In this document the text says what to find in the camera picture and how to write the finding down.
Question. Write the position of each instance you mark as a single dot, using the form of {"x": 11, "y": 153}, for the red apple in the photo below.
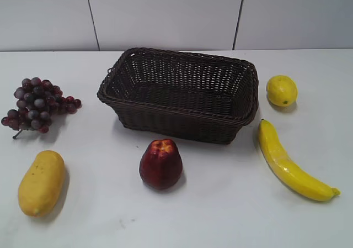
{"x": 161, "y": 165}

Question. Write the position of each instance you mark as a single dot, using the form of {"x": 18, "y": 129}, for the yellow banana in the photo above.
{"x": 287, "y": 171}

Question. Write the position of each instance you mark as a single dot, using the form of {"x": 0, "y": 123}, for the dark brown wicker basket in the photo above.
{"x": 193, "y": 96}

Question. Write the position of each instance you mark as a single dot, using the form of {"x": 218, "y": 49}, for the yellow lemon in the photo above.
{"x": 281, "y": 91}

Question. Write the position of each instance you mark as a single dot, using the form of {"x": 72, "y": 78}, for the yellow mango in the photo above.
{"x": 42, "y": 184}

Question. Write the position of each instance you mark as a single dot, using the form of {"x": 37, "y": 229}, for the purple grape bunch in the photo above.
{"x": 38, "y": 101}

